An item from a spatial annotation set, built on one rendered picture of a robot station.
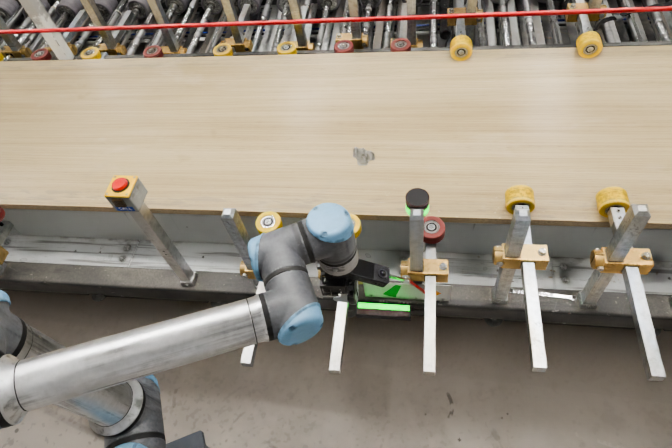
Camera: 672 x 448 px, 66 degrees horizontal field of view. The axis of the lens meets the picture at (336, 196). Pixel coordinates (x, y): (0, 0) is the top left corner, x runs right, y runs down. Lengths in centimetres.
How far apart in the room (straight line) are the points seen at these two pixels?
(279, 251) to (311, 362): 138
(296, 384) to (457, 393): 67
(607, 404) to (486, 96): 128
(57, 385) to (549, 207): 130
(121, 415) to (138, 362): 54
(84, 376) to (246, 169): 99
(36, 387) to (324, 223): 56
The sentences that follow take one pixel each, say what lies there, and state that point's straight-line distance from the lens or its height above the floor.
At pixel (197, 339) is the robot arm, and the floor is 136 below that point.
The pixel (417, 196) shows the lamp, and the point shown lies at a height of 114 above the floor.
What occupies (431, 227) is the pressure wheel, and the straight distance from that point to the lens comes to 154.
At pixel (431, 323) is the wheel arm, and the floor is 86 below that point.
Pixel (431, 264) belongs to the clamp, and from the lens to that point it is 152.
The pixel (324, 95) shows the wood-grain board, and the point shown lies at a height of 90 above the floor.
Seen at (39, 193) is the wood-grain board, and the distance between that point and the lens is 208.
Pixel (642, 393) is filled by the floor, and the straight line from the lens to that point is 246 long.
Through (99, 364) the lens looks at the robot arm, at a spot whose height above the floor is 139.
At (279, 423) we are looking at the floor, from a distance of 231.
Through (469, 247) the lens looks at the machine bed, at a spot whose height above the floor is 66.
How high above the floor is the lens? 219
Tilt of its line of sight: 52 degrees down
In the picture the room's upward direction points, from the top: 11 degrees counter-clockwise
